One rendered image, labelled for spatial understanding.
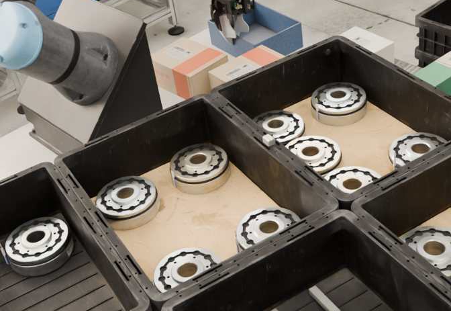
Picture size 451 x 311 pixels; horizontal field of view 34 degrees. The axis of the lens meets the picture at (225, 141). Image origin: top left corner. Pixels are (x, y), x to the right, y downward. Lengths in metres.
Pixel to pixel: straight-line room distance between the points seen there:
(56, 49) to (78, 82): 0.09
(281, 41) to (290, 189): 0.75
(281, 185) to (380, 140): 0.24
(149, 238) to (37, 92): 0.58
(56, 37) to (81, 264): 0.45
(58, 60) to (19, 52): 0.08
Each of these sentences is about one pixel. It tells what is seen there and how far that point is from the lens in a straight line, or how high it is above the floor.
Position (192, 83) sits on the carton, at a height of 0.76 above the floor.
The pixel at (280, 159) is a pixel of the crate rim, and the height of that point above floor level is 0.93.
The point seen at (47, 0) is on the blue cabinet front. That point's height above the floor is 0.41.
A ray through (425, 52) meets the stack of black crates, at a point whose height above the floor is 0.49.
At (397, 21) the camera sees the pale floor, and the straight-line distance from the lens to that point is 3.49.
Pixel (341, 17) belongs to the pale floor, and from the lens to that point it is 3.55.
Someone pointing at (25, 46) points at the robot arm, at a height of 1.04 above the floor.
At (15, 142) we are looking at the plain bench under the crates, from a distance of 1.77.
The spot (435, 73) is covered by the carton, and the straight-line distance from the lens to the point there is 1.54.
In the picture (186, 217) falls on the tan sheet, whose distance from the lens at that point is 1.22.
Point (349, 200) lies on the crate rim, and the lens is 1.06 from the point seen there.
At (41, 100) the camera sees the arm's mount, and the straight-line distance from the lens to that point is 1.65.
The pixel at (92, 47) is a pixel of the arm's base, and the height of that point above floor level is 0.97.
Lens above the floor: 1.63
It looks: 36 degrees down
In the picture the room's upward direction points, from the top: 10 degrees counter-clockwise
